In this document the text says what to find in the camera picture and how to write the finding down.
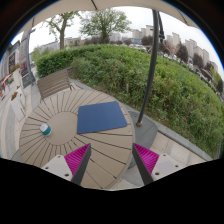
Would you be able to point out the white and teal computer mouse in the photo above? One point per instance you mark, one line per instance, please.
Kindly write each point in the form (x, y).
(45, 129)

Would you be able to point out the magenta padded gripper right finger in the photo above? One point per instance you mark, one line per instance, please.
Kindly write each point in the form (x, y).
(152, 166)

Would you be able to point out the green hedge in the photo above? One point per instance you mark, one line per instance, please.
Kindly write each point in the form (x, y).
(178, 98)

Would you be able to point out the wooden slatted chair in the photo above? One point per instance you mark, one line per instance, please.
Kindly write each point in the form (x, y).
(53, 83)

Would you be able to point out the grey umbrella base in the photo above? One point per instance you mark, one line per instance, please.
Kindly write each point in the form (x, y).
(146, 133)

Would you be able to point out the blue mouse pad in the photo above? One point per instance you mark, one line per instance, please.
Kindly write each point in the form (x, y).
(100, 117)

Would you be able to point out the white planter box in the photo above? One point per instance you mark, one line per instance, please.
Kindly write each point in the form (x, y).
(18, 104)

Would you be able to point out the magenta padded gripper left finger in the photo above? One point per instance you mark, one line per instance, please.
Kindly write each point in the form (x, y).
(72, 166)

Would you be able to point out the dark umbrella pole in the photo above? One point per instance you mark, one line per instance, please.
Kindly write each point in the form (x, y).
(158, 35)

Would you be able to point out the round wooden slatted table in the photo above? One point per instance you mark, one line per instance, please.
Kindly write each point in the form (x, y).
(110, 149)

